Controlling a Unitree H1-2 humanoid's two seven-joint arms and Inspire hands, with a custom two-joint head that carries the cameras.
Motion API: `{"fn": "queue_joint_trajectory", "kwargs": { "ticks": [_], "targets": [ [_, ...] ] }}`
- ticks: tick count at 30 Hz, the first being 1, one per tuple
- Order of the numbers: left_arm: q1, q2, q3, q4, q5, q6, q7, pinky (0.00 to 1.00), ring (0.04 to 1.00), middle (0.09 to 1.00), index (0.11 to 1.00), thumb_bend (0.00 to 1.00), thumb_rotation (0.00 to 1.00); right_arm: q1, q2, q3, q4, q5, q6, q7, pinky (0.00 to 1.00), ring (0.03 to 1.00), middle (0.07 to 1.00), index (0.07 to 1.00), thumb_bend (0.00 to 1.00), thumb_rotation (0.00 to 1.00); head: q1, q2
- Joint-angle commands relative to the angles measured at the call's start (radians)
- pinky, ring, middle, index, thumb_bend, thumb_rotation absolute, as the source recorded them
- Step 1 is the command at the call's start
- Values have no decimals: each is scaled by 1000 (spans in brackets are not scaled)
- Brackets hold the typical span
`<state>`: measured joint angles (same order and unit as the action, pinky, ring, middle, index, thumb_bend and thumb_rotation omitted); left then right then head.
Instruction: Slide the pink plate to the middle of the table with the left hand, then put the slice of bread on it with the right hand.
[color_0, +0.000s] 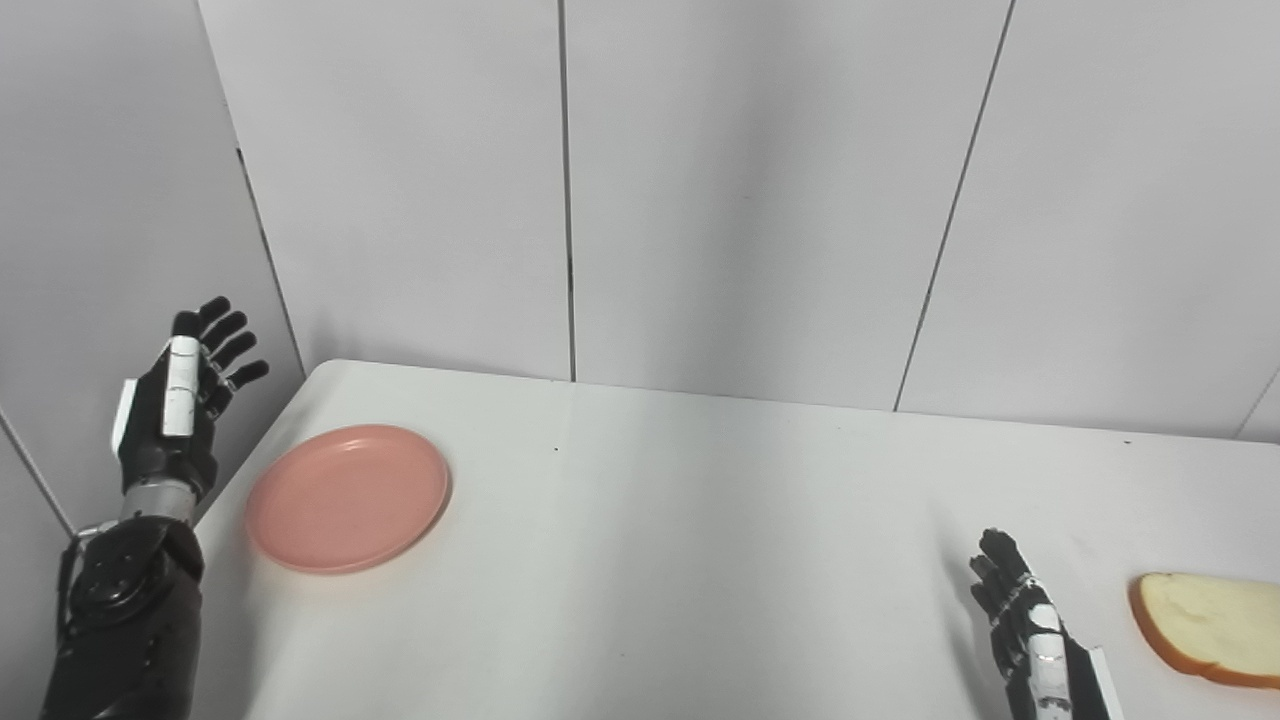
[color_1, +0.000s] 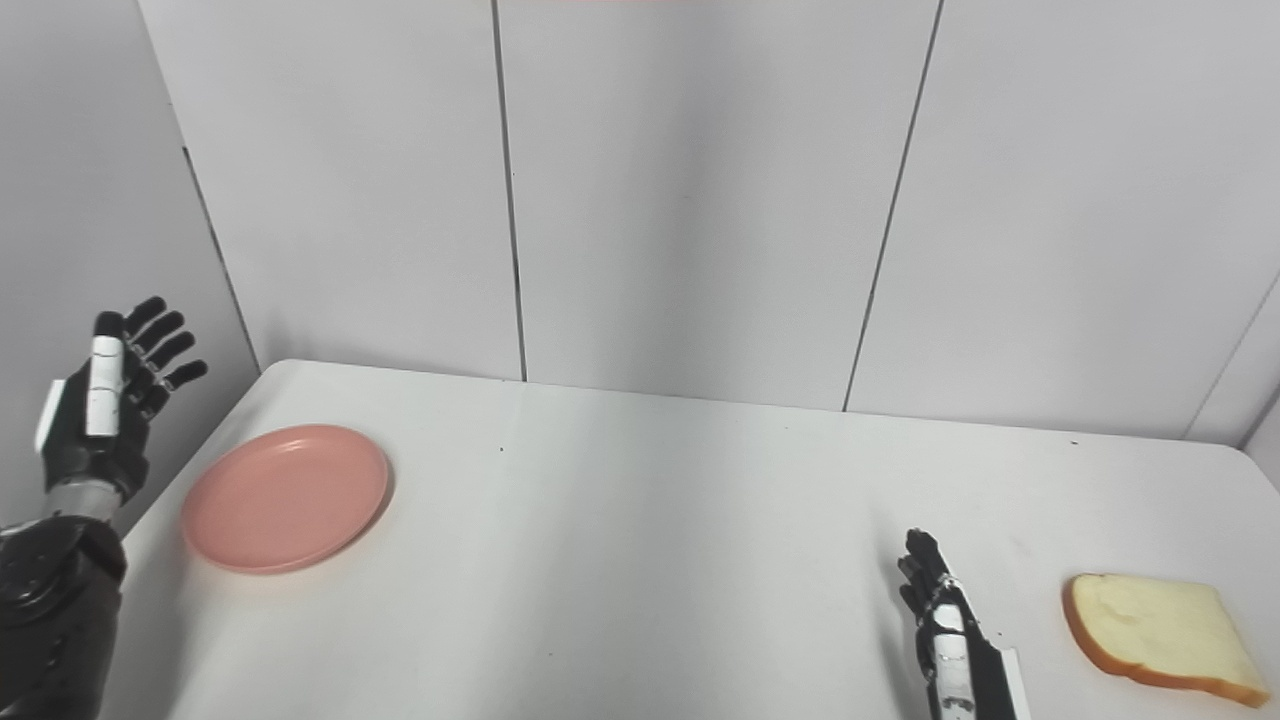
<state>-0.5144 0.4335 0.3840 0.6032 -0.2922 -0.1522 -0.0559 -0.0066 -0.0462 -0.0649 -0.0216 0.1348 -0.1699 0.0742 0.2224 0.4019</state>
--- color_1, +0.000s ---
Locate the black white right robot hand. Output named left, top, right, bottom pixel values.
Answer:
left=897, top=529, right=1031, bottom=720

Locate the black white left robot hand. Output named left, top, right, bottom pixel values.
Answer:
left=35, top=296, right=209, bottom=504

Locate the slice of white bread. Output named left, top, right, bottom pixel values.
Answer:
left=1062, top=573, right=1271, bottom=709

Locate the pink round plate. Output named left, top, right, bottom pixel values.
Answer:
left=181, top=424, right=393, bottom=575

